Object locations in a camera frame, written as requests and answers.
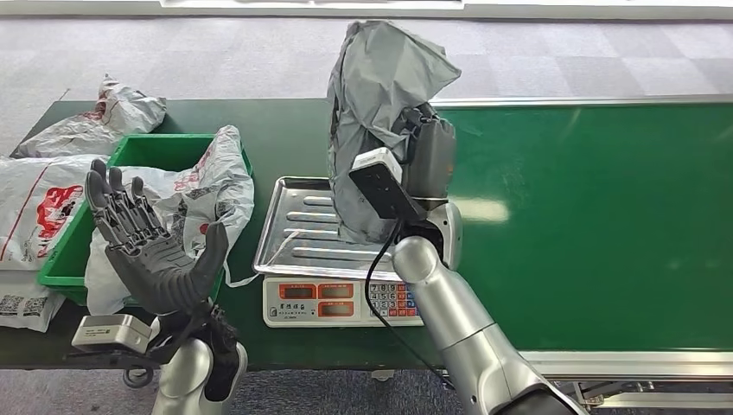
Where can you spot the green plastic bin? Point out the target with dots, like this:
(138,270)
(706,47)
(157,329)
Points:
(154,152)

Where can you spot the white package with QR codes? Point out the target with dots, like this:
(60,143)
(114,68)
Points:
(28,309)

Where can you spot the dark green table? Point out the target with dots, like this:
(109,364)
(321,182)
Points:
(275,137)

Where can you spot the steel scale tray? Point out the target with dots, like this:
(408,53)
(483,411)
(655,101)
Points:
(298,229)

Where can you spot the green conveyor belt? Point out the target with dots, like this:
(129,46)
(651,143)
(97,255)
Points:
(601,229)

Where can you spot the white electronic scale body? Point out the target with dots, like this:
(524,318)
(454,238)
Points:
(303,315)

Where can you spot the plain grey plastic package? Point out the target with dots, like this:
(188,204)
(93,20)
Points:
(378,86)

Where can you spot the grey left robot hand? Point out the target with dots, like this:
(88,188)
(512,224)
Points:
(157,275)

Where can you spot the white package with red print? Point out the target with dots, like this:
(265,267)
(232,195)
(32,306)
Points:
(28,189)

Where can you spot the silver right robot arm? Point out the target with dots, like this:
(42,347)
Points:
(458,321)

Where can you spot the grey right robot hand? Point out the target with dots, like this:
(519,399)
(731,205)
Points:
(432,160)

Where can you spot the crumpled grey-white package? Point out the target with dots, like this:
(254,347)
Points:
(126,114)

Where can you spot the large white printed package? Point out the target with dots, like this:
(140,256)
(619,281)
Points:
(217,183)

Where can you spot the grey table foot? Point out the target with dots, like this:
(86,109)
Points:
(382,375)

